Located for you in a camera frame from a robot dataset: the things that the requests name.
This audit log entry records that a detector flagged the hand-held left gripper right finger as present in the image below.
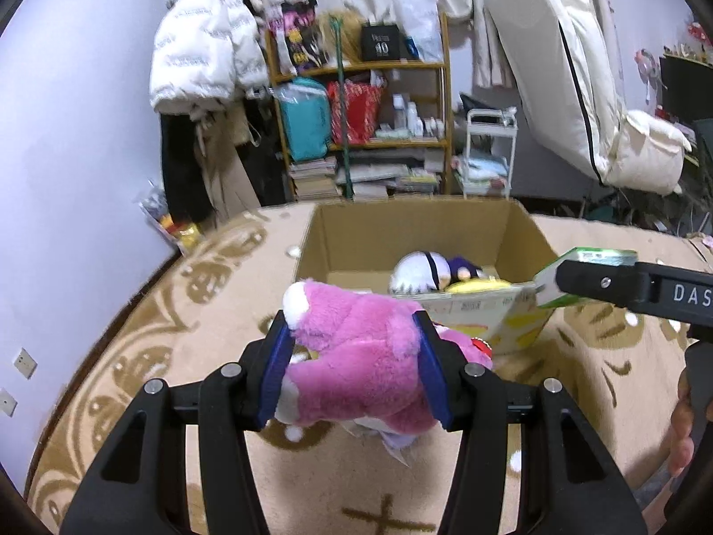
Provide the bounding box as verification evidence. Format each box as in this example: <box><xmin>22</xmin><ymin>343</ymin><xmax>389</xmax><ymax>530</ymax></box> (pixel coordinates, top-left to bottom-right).
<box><xmin>412</xmin><ymin>309</ymin><xmax>650</xmax><ymax>535</ymax></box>

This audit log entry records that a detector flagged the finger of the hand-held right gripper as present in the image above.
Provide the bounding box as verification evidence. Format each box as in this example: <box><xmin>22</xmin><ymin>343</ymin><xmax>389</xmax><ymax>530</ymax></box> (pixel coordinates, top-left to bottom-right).
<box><xmin>557</xmin><ymin>259</ymin><xmax>652</xmax><ymax>313</ymax></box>

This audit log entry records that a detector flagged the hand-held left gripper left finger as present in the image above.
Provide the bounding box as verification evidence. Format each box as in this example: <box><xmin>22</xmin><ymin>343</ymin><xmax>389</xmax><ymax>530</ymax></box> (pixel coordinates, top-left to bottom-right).
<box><xmin>58</xmin><ymin>309</ymin><xmax>296</xmax><ymax>535</ymax></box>

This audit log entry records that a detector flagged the green white carton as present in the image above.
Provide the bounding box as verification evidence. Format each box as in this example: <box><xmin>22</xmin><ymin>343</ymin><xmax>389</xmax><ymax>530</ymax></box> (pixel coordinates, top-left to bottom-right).
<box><xmin>532</xmin><ymin>246</ymin><xmax>639</xmax><ymax>311</ymax></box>

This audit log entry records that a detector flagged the pink plush bear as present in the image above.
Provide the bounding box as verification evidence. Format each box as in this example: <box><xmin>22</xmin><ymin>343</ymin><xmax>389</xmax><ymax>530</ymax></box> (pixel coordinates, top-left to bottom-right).
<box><xmin>281</xmin><ymin>279</ymin><xmax>496</xmax><ymax>436</ymax></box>

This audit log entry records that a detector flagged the yellow plush toy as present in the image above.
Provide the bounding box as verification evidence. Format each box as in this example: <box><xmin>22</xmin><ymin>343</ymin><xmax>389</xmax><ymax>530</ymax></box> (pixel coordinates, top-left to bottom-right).
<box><xmin>446</xmin><ymin>277</ymin><xmax>516</xmax><ymax>295</ymax></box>

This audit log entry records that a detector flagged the white and purple plush toy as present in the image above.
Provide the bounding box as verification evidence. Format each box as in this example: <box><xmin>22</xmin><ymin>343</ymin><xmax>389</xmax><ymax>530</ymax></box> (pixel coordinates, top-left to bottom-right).
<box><xmin>388</xmin><ymin>251</ymin><xmax>494</xmax><ymax>294</ymax></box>

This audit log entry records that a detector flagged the cardboard box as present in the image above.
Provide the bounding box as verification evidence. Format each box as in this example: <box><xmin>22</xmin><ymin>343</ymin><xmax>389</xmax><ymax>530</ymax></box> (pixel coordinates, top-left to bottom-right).
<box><xmin>293</xmin><ymin>199</ymin><xmax>559</xmax><ymax>356</ymax></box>

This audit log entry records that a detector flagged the person's right hand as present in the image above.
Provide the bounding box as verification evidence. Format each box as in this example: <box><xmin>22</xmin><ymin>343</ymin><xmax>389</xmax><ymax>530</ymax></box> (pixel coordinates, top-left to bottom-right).
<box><xmin>668</xmin><ymin>368</ymin><xmax>701</xmax><ymax>478</ymax></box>

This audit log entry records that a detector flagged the plastic bag with yellow items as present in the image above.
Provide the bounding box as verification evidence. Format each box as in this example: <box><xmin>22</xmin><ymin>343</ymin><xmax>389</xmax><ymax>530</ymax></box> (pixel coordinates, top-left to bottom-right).
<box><xmin>139</xmin><ymin>181</ymin><xmax>202</xmax><ymax>258</ymax></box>

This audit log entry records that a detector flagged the white trolley cart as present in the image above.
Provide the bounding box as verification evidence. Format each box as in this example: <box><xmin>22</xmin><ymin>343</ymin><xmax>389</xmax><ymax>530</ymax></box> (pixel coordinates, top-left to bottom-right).
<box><xmin>452</xmin><ymin>108</ymin><xmax>520</xmax><ymax>199</ymax></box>

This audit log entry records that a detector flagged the stack of books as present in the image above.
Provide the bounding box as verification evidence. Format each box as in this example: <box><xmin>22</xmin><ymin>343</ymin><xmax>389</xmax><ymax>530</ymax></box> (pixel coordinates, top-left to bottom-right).
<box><xmin>287</xmin><ymin>157</ymin><xmax>340</xmax><ymax>202</ymax></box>

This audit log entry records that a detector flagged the pile of magazines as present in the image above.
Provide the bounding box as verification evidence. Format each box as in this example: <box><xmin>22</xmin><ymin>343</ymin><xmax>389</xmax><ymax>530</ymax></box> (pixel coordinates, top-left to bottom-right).
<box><xmin>348</xmin><ymin>163</ymin><xmax>442</xmax><ymax>198</ymax></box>

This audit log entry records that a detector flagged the black monitor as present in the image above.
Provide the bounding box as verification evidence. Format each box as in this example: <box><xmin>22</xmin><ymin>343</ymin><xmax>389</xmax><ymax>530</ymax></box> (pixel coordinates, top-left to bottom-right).
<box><xmin>659</xmin><ymin>54</ymin><xmax>713</xmax><ymax>123</ymax></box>

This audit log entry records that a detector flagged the beige hanging coat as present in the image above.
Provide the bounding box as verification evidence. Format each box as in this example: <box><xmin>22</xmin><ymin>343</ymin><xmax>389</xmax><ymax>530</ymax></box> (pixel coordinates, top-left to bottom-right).
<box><xmin>195</xmin><ymin>103</ymin><xmax>264</xmax><ymax>219</ymax></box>

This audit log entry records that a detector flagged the cream folded mattress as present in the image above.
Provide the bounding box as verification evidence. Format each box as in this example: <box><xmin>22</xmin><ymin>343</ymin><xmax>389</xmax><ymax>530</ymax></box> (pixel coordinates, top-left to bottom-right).
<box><xmin>484</xmin><ymin>0</ymin><xmax>695</xmax><ymax>197</ymax></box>

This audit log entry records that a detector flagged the pink fan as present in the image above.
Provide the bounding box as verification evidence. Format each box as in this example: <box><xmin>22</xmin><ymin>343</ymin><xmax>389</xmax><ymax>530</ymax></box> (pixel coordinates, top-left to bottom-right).
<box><xmin>635</xmin><ymin>47</ymin><xmax>667</xmax><ymax>104</ymax></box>

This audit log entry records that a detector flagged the black hanging coat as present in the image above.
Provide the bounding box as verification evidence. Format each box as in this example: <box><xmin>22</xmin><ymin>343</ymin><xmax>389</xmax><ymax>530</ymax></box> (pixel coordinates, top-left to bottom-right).
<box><xmin>159</xmin><ymin>111</ymin><xmax>211</xmax><ymax>225</ymax></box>

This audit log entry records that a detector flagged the wooden shelf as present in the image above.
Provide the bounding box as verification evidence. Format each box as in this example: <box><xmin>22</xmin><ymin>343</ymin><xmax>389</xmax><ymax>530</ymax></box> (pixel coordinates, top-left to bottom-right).
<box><xmin>264</xmin><ymin>11</ymin><xmax>453</xmax><ymax>202</ymax></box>

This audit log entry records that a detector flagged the row of toiletry bottles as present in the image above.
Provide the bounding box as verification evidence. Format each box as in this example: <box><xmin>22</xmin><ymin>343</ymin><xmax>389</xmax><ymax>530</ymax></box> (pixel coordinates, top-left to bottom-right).
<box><xmin>389</xmin><ymin>95</ymin><xmax>447</xmax><ymax>139</ymax></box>

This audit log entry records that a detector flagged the teal bag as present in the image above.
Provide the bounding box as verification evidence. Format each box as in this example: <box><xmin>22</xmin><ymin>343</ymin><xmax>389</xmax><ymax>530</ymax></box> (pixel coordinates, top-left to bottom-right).
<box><xmin>277</xmin><ymin>78</ymin><xmax>333</xmax><ymax>161</ymax></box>

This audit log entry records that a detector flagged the green pole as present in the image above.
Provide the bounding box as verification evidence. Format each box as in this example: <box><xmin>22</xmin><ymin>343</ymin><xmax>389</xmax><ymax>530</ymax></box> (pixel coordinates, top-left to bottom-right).
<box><xmin>328</xmin><ymin>16</ymin><xmax>356</xmax><ymax>202</ymax></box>

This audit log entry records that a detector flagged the red gift bag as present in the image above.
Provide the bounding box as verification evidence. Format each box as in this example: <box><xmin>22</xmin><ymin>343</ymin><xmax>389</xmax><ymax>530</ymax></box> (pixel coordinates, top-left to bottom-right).
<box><xmin>326</xmin><ymin>79</ymin><xmax>386</xmax><ymax>144</ymax></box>

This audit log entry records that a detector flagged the clear plastic bag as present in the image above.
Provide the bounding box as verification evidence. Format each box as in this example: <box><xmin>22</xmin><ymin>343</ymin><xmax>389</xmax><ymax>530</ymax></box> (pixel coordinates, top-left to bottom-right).
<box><xmin>393</xmin><ymin>0</ymin><xmax>444</xmax><ymax>62</ymax></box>

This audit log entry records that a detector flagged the black box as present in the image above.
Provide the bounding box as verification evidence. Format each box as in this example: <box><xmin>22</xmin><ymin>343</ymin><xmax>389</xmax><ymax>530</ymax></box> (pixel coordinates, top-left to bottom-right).
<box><xmin>359</xmin><ymin>22</ymin><xmax>407</xmax><ymax>62</ymax></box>

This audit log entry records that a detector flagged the pink and black printed bag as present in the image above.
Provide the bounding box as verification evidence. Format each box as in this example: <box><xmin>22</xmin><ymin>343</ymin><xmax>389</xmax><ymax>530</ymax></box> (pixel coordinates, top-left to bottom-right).
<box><xmin>267</xmin><ymin>1</ymin><xmax>331</xmax><ymax>77</ymax></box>

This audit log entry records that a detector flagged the white puffer jacket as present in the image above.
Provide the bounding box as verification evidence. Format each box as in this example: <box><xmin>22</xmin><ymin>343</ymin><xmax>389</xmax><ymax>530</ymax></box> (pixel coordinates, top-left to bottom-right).
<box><xmin>149</xmin><ymin>0</ymin><xmax>272</xmax><ymax>116</ymax></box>

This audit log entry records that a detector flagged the blonde wig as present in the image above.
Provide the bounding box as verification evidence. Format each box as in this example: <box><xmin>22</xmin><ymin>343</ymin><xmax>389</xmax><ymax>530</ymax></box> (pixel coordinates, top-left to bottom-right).
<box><xmin>317</xmin><ymin>10</ymin><xmax>363</xmax><ymax>66</ymax></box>

